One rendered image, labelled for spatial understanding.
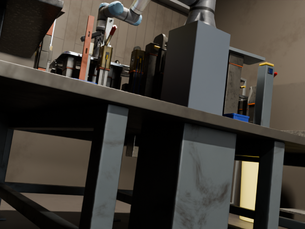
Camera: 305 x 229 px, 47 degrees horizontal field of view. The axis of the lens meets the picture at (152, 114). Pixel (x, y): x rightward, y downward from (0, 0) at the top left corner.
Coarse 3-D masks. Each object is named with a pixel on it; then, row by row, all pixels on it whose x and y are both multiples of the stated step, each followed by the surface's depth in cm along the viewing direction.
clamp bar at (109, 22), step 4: (108, 20) 185; (112, 20) 184; (108, 24) 185; (112, 24) 186; (108, 28) 185; (104, 32) 185; (108, 32) 185; (104, 36) 184; (104, 40) 185; (108, 44) 186
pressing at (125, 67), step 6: (66, 54) 187; (72, 54) 182; (78, 54) 183; (60, 60) 201; (78, 60) 197; (90, 60) 193; (96, 60) 192; (114, 66) 199; (120, 66) 193; (126, 66) 195; (126, 72) 210; (240, 96) 231; (246, 96) 234
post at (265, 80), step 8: (264, 72) 206; (272, 72) 207; (264, 80) 205; (272, 80) 207; (256, 88) 210; (264, 88) 204; (272, 88) 207; (256, 96) 209; (264, 96) 204; (256, 104) 208; (264, 104) 204; (256, 112) 206; (264, 112) 203; (256, 120) 205; (264, 120) 203
